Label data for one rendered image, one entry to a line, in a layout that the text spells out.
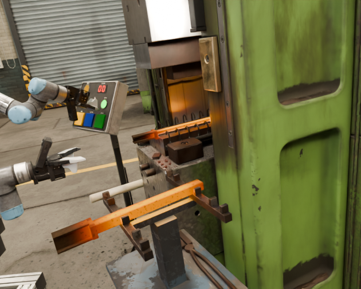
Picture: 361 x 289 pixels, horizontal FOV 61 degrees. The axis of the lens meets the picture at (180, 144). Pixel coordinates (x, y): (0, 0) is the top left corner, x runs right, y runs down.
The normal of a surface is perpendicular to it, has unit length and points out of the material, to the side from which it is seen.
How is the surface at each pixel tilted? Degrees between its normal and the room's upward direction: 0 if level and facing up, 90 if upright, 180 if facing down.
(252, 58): 89
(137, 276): 0
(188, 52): 90
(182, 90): 90
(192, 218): 90
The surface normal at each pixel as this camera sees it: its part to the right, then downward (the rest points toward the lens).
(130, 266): -0.13, -0.94
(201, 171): 0.41, 0.25
